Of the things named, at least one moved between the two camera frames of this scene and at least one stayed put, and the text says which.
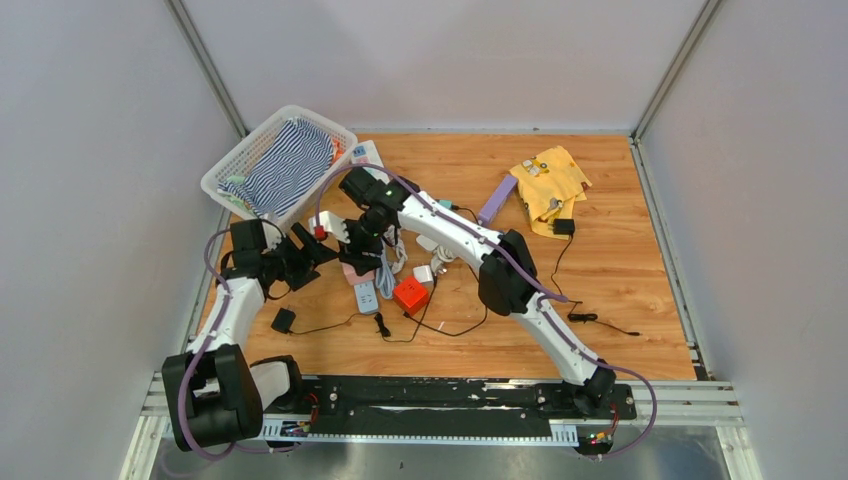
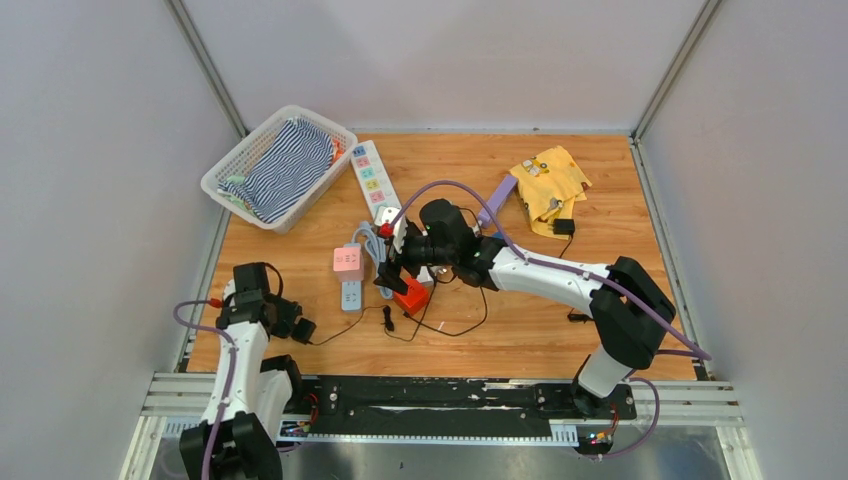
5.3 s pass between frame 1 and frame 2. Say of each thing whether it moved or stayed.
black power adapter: stayed
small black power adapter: moved
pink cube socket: moved
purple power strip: stayed
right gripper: moved
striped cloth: stayed
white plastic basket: stayed
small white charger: stayed
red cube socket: stayed
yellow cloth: stayed
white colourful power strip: stayed
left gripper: moved
